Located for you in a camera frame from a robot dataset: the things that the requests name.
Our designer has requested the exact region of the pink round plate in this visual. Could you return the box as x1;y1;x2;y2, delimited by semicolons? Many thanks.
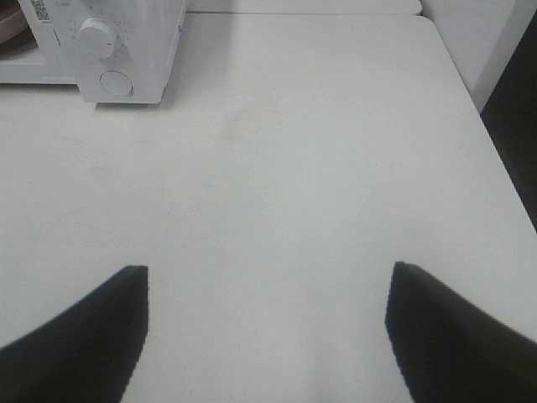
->
1;0;34;49

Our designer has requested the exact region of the round white door button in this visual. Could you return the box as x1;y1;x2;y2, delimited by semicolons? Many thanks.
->
100;71;133;97

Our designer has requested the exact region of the white microwave oven body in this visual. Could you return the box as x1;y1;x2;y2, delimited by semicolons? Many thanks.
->
1;0;187;104

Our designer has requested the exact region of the white warning label sticker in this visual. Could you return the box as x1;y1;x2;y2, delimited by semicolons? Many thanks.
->
30;0;50;24

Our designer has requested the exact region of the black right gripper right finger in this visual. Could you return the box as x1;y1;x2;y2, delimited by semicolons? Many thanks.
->
385;262;536;402

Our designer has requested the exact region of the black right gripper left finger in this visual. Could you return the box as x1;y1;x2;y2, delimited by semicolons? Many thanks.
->
1;266;149;402

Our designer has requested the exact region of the lower white microwave knob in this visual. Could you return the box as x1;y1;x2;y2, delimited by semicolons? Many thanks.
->
76;18;117;59

